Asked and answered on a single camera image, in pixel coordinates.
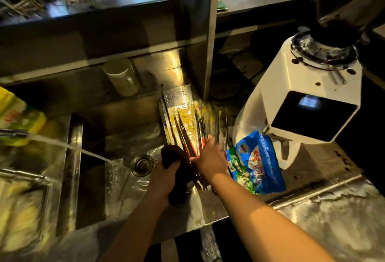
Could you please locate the yellow dish soap bottle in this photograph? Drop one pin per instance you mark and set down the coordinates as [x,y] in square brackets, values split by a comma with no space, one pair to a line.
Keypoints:
[18,117]

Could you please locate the white plastic bag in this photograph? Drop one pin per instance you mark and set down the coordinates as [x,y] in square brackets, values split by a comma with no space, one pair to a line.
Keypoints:
[249,120]

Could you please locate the dark bean hopper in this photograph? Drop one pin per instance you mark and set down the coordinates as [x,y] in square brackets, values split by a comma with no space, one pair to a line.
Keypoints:
[346,3]

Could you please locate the person's right hand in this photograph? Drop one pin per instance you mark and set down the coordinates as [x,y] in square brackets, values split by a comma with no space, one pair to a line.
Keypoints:
[210,159]

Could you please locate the metal drain tray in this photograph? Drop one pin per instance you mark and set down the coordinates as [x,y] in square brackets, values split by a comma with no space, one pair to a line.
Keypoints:
[186,114]

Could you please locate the person's left thumb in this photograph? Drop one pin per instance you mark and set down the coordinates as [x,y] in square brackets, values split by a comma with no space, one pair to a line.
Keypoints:
[175,167]

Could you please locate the white plastic cup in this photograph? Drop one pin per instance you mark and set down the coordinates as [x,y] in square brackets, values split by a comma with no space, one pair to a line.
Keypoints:
[121,76]

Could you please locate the person's left hand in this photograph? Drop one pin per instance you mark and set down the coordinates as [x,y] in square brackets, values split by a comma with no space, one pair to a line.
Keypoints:
[161,180]

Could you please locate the bundle of dark red chopsticks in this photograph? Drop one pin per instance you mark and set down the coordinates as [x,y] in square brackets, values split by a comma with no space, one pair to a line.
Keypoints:
[189,138]

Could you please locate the stainless steel upper shelf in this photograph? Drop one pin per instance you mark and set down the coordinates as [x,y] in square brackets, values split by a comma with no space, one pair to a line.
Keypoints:
[105,15]

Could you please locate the dark cleaning cloth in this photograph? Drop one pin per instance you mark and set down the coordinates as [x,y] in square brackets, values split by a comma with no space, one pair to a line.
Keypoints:
[177,174]

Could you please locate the person's left forearm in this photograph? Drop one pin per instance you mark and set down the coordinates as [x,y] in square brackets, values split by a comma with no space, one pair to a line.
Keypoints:
[132,231]

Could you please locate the metal faucet spout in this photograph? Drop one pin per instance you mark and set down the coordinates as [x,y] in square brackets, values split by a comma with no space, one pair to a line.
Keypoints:
[13,134]

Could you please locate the white coffee grinder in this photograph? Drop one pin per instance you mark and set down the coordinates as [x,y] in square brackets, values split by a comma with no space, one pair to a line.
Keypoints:
[306,105]

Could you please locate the blue plastic bag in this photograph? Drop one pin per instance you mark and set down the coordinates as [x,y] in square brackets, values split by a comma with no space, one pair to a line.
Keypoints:
[261,162]

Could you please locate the stainless steel sink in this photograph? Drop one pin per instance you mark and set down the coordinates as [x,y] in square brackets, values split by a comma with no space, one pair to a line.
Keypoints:
[132,165]

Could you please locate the person's right forearm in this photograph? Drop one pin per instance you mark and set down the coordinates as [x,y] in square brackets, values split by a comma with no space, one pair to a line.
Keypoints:
[264,222]

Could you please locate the person's right fingers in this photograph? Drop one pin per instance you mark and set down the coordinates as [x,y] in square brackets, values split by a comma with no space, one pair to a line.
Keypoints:
[207,147]

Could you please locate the metal sink drain strainer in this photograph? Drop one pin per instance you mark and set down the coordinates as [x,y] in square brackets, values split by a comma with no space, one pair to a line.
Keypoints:
[142,165]

